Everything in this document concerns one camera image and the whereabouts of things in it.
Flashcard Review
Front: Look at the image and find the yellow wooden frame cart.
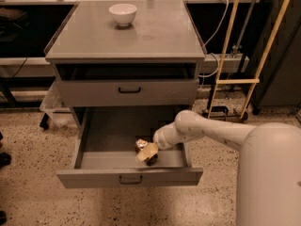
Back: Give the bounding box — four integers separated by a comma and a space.
201, 0, 297, 126

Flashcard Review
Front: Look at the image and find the open grey middle drawer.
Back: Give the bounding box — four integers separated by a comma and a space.
57, 105, 202, 188

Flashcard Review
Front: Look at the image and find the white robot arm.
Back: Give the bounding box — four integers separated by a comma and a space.
135, 110, 301, 226

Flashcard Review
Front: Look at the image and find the clear plastic bin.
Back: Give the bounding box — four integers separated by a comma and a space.
40, 82, 76, 127

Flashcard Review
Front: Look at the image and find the white power cable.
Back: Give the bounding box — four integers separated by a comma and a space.
198, 0, 236, 79

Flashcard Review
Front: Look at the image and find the grey drawer cabinet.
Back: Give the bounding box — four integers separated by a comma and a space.
46, 0, 205, 125

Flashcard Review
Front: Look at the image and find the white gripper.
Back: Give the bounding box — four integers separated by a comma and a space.
135, 122, 182, 162

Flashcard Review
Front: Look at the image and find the white ceramic bowl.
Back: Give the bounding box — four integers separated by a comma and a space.
109, 4, 137, 26

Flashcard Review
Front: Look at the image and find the closed grey upper drawer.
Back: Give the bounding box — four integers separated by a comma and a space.
57, 79, 198, 107

